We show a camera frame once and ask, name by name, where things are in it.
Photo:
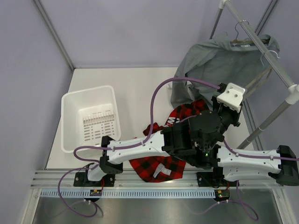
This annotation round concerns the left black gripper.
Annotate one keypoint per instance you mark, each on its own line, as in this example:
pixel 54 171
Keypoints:
pixel 235 114

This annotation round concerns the grey shirt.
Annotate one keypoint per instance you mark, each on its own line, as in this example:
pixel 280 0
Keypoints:
pixel 215 61

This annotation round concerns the hanger of grey shirt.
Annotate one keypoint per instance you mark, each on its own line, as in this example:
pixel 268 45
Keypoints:
pixel 237 42

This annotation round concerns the red black plaid shirt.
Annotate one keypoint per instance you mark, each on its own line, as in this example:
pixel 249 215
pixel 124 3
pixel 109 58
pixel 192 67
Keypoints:
pixel 163 167

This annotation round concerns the hanger of plaid shirt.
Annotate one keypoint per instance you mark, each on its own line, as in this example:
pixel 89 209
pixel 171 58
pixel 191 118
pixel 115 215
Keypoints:
pixel 260 79

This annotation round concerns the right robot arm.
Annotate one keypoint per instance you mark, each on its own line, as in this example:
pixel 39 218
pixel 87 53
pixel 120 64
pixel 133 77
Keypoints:
pixel 235 164

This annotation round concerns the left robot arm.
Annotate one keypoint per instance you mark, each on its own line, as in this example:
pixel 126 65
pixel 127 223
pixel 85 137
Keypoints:
pixel 189 137

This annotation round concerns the metal clothes rack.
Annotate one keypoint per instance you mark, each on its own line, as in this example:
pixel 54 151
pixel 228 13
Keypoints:
pixel 265 53

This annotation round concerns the white plastic basket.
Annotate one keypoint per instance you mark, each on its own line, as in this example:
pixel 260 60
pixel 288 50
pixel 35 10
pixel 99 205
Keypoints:
pixel 88 115

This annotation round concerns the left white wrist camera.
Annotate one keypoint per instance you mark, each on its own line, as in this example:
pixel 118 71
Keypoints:
pixel 231 95

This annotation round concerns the white slotted cable duct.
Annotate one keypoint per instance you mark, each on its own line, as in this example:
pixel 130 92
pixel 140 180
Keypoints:
pixel 129 193

